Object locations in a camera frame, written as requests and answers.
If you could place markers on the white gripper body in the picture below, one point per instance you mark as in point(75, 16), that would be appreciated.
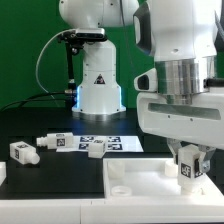
point(201, 123)

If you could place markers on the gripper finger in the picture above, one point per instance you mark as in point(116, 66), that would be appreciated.
point(203, 162)
point(174, 145)

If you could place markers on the white square table top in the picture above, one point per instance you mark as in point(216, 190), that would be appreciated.
point(145, 177)

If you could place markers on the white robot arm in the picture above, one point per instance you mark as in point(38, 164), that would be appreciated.
point(180, 98)

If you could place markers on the paper sheet with markers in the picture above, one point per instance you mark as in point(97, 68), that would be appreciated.
point(114, 144)

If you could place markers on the white block left edge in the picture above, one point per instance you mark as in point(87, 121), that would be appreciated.
point(2, 172)

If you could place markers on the black camera on stand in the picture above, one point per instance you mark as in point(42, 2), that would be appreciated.
point(74, 42)

